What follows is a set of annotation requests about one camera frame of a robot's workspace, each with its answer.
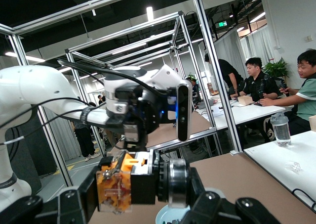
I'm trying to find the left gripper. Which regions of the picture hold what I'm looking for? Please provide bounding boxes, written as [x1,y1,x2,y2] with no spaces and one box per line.
[107,84,171,152]

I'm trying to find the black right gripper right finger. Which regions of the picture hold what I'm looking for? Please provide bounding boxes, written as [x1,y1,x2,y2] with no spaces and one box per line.
[181,168,281,224]

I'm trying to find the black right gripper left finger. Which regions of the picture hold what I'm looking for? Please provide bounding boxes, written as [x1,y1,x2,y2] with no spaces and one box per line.
[0,171,98,224]

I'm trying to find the small wooden box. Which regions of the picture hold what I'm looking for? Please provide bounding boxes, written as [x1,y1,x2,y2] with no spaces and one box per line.
[236,95,254,106]

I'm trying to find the brown cardboard box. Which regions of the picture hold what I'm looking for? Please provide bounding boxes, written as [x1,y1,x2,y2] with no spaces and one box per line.
[308,115,316,133]

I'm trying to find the light blue round plate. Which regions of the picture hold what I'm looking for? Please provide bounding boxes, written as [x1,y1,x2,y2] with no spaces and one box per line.
[155,204,193,224]

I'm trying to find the person in striped shirt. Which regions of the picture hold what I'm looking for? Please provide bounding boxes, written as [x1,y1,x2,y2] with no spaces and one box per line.
[97,94,108,111]

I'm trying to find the person in dark trousers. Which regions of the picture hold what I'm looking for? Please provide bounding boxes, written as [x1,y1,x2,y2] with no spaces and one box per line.
[73,120,102,162]

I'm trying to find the white table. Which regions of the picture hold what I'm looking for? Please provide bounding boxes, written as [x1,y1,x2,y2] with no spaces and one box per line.
[195,95,286,132]
[243,130,316,214]

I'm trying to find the clear water bottle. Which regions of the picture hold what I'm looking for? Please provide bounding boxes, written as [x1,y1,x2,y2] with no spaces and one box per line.
[270,112,292,147]

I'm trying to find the bending person in black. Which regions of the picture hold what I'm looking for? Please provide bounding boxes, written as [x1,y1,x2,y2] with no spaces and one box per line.
[204,52,245,97]

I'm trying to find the seated person in black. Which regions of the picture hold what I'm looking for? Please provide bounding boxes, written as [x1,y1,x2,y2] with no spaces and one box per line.
[231,57,281,106]

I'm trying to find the person in green shirt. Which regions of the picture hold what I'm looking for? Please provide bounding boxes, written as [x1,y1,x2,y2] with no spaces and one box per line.
[259,48,316,135]

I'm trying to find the green potted plant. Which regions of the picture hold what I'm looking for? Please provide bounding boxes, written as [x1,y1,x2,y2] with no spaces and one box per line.
[262,57,290,79]

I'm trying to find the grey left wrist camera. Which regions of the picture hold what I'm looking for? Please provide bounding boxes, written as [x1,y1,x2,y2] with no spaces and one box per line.
[175,80,194,142]

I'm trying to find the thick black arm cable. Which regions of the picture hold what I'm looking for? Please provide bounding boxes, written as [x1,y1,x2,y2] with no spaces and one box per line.
[57,58,171,98]

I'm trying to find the black cable on white table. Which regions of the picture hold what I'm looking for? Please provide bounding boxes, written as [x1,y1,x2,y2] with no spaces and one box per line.
[292,188,316,214]

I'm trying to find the aluminium cage frame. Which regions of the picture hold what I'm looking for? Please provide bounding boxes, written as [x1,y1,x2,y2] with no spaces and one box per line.
[0,0,244,187]
[65,10,218,145]

